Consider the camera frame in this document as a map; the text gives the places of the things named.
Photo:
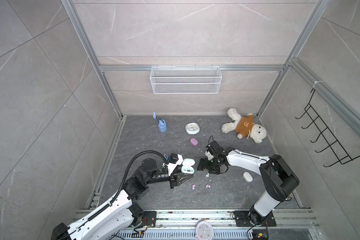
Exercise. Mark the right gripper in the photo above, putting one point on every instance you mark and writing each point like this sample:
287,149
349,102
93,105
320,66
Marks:
203,164

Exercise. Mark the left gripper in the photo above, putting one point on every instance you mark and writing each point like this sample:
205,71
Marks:
173,179

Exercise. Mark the white earbud case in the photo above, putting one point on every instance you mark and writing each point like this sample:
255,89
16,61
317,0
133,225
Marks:
247,177

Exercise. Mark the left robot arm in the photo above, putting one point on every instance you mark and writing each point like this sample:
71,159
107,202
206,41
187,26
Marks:
122,210

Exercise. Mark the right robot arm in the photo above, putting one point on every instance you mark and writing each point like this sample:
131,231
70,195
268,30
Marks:
279,179

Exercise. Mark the pink earbud case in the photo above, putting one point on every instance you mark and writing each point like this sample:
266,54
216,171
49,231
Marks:
194,141

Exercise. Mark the white round bowl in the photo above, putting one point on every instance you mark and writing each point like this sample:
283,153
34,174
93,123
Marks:
192,128

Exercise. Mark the white teddy bear brown shirt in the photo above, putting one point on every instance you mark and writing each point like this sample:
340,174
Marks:
245,127

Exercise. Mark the white round clock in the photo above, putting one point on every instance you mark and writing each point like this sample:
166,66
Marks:
204,231

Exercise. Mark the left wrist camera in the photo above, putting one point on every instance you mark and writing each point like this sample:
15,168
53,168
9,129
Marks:
174,160

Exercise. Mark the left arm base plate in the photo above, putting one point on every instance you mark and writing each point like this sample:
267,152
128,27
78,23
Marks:
147,218

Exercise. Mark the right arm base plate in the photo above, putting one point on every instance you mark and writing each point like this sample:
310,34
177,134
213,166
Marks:
249,219

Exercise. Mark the white wire basket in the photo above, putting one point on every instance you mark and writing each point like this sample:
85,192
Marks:
185,80

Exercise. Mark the black wall hook rack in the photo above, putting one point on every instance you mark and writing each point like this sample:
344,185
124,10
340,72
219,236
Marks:
326,134

